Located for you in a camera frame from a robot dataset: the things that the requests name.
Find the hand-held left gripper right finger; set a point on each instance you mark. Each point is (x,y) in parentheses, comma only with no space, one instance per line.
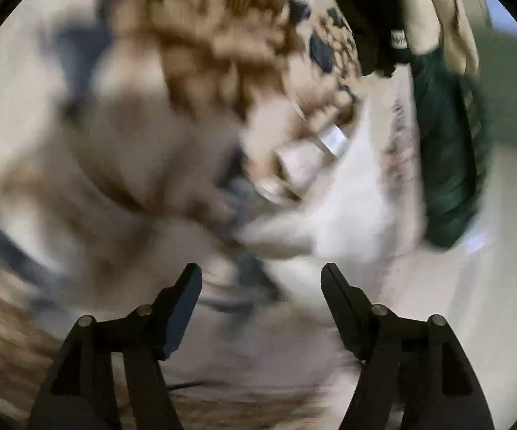
(343,309)

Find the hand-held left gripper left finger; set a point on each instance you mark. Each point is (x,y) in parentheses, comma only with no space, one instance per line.
(182,313)

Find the white t-shirt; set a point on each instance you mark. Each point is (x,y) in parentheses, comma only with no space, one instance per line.
(352,215)

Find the white headboard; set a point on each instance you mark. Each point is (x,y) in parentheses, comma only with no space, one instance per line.
(486,300)

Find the dark green garment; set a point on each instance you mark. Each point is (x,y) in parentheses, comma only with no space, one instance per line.
(446,165)

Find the floral bed blanket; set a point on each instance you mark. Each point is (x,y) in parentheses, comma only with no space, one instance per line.
(106,143)

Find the grey-green curtain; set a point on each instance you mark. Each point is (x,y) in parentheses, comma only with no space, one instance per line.
(513,89)

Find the black folded garment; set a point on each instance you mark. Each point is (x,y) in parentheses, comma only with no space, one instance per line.
(374,31)

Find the beige folded garment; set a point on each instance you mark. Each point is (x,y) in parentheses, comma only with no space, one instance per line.
(419,9)
(462,36)

